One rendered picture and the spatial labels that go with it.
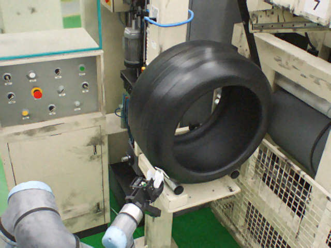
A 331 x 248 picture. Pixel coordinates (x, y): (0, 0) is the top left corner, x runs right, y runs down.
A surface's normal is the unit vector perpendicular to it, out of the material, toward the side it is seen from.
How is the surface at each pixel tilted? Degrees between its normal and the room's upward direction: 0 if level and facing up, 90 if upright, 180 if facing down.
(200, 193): 0
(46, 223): 28
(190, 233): 0
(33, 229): 37
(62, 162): 90
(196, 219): 0
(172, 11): 90
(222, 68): 43
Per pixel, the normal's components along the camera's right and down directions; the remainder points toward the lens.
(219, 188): 0.05, -0.85
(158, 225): 0.42, 0.49
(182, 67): -0.39, -0.66
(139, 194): 0.86, -0.04
